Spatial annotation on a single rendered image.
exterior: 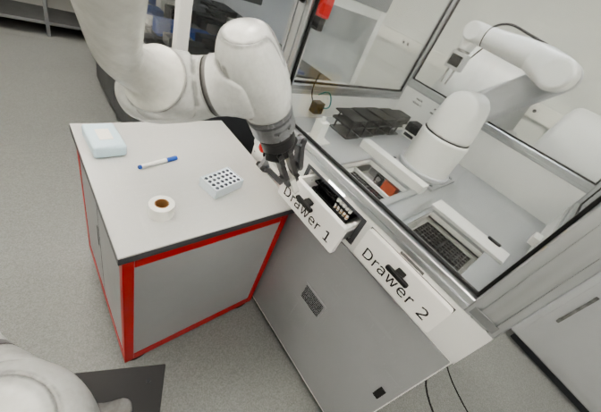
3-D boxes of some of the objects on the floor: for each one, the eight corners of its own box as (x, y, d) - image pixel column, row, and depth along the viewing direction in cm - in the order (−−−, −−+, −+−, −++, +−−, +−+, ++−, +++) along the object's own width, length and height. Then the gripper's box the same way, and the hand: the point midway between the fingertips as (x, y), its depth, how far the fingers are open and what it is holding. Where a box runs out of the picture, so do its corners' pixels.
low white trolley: (122, 376, 114) (117, 259, 70) (88, 256, 145) (69, 122, 101) (249, 310, 152) (296, 207, 108) (199, 226, 182) (221, 120, 139)
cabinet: (332, 444, 120) (456, 370, 74) (220, 256, 171) (252, 142, 125) (433, 331, 182) (535, 251, 136) (329, 217, 233) (377, 131, 187)
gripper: (257, 157, 56) (282, 213, 76) (310, 121, 58) (321, 184, 78) (238, 136, 59) (266, 194, 79) (290, 104, 62) (304, 167, 82)
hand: (292, 182), depth 76 cm, fingers closed
